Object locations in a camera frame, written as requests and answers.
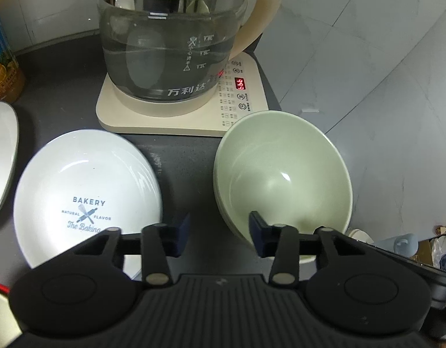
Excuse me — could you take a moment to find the cream bowl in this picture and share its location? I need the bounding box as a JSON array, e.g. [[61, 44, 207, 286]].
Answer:
[[213, 111, 353, 247], [0, 293, 22, 348]]

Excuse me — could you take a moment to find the white Bakery print plate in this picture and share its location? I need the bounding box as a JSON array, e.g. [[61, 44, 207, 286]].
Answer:
[[13, 130, 162, 268]]

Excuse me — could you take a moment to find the white Sweet print plate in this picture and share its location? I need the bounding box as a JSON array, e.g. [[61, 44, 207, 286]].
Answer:
[[0, 101, 19, 209]]

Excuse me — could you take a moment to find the red and black bowl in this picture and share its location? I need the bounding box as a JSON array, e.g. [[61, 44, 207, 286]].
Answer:
[[0, 284, 10, 297]]

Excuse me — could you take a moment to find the cardboard box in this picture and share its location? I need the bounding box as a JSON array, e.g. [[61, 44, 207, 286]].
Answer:
[[418, 227, 446, 272]]

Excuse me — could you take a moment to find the glass electric kettle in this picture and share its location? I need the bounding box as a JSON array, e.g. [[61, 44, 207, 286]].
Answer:
[[98, 0, 282, 103]]

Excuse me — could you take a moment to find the orange juice bottle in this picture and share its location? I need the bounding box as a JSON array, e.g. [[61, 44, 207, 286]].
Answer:
[[0, 20, 26, 104]]

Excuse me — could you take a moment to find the cream thermos with blue handle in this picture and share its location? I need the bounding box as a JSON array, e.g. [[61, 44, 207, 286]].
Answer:
[[340, 229, 421, 269]]

